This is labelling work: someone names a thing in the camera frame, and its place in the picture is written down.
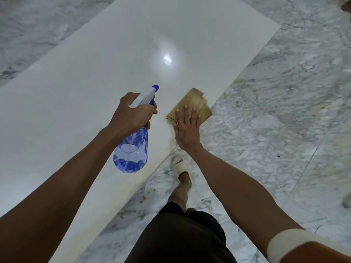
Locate person's right forearm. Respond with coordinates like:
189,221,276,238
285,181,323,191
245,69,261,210
192,145,303,258

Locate person's black shorts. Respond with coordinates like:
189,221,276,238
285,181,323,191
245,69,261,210
125,201,238,263

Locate person's left forearm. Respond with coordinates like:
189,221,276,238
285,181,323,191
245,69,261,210
0,127,121,263

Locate white glossy table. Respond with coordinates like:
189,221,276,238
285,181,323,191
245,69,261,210
0,0,282,263

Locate blue spray bottle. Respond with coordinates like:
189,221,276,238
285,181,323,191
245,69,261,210
113,84,160,174

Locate person's white shirt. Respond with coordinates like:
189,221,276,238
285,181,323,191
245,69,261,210
267,228,351,263

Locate brown cleaning cloth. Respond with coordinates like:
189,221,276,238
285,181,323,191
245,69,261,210
166,87,213,128

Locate beige slipper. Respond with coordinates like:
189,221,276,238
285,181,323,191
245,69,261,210
172,156,190,176

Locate person's left hand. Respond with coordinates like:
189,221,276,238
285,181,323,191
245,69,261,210
108,92,158,140

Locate person's right leg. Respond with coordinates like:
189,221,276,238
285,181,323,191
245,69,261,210
167,172,192,214

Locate person's right hand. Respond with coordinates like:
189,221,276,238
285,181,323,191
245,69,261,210
173,104,203,154

